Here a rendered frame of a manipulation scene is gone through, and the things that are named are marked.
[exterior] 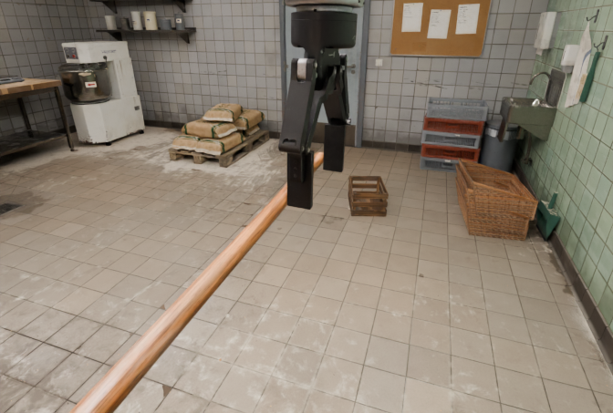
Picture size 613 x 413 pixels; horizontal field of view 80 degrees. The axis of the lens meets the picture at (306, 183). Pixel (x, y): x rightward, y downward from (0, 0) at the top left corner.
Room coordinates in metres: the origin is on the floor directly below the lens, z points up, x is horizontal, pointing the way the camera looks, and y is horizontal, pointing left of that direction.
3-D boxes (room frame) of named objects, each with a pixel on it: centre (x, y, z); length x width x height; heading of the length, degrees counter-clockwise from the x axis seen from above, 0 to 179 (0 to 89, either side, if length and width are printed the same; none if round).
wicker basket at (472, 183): (2.69, -1.50, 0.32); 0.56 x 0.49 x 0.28; 169
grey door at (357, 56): (4.91, -0.20, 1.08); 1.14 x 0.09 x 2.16; 71
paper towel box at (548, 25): (3.76, -2.28, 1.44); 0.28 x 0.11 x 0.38; 161
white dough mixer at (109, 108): (5.12, 2.85, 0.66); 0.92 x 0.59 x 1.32; 161
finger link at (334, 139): (0.52, -0.04, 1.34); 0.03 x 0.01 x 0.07; 69
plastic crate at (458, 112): (4.01, -1.64, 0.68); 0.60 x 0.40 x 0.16; 71
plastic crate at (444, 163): (4.02, -1.64, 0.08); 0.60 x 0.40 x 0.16; 73
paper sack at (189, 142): (4.43, 1.38, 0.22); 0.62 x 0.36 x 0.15; 166
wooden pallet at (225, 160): (4.66, 1.10, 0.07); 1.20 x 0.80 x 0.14; 161
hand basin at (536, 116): (3.33, -2.00, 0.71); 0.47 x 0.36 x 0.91; 161
